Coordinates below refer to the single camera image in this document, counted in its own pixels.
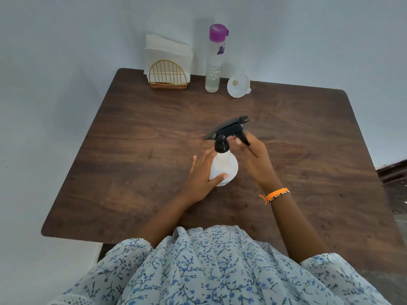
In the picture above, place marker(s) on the person's right hand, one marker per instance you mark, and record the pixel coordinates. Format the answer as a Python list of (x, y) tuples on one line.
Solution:
[(257, 163)]

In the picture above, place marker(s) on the black spray trigger head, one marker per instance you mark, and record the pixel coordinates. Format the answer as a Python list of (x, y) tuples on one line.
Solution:
[(227, 131)]

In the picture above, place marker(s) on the person's right forearm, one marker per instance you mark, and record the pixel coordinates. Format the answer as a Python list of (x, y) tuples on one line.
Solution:
[(294, 227)]

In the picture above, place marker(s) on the stack of white napkins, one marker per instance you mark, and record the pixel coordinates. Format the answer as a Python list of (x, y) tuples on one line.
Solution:
[(167, 50)]

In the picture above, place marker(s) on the person's left thumb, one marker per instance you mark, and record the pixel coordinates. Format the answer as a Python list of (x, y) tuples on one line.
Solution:
[(218, 179)]

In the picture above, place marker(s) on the blue floral white dress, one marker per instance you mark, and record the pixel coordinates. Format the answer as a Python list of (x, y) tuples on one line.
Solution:
[(216, 269)]

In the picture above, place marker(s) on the person's left forearm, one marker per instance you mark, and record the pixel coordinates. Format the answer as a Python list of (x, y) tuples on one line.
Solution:
[(163, 219)]

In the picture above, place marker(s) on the person's right fingers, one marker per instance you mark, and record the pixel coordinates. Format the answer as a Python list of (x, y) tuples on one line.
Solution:
[(243, 144)]

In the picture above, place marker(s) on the white plastic funnel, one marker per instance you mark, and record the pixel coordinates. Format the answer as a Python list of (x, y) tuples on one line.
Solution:
[(238, 85)]

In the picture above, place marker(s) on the person's left hand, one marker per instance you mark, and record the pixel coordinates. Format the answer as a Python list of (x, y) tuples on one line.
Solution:
[(197, 182)]

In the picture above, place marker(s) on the clear bottle with purple cap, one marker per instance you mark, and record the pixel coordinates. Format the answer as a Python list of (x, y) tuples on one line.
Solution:
[(215, 58)]

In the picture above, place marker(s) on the dark wooden furniture piece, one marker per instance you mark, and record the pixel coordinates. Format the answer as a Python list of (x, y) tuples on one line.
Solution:
[(392, 171)]

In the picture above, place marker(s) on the white spray bottle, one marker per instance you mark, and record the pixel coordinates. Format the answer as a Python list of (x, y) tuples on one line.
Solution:
[(224, 166)]

